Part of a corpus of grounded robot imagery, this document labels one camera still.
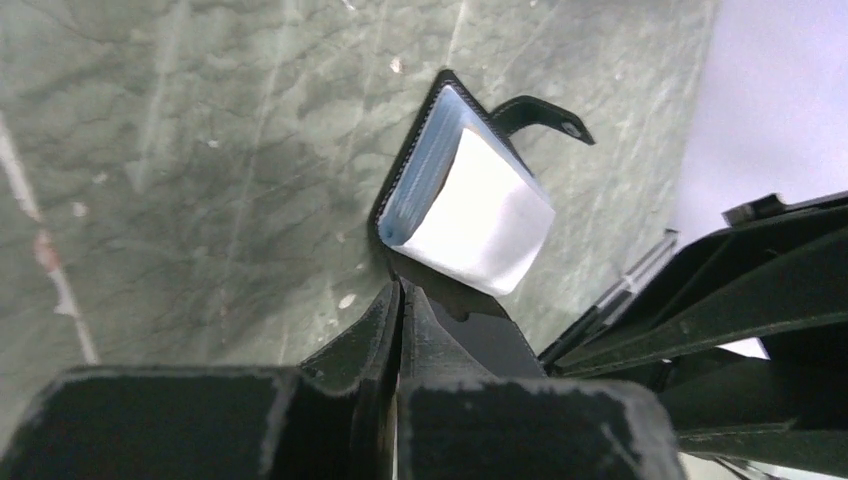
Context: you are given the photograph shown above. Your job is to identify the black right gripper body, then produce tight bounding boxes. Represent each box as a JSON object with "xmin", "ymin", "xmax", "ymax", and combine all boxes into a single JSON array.
[{"xmin": 652, "ymin": 322, "xmax": 847, "ymax": 477}]

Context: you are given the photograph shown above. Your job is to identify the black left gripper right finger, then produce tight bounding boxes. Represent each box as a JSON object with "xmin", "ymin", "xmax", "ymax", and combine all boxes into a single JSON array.
[{"xmin": 397, "ymin": 284, "xmax": 686, "ymax": 479}]

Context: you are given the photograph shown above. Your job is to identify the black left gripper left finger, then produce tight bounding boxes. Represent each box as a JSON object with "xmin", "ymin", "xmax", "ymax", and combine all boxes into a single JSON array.
[{"xmin": 1, "ymin": 282, "xmax": 403, "ymax": 479}]

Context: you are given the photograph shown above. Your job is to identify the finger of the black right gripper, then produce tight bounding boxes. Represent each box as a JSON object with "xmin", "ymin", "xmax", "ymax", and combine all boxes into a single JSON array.
[{"xmin": 540, "ymin": 192, "xmax": 847, "ymax": 376}]

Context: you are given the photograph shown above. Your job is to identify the black leather card holder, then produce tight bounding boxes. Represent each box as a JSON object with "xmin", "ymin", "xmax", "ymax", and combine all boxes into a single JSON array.
[{"xmin": 369, "ymin": 69, "xmax": 594, "ymax": 378}]

